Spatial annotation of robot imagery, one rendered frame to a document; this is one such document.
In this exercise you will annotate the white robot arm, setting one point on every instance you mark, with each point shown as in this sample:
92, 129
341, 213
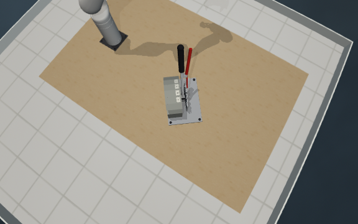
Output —
103, 19

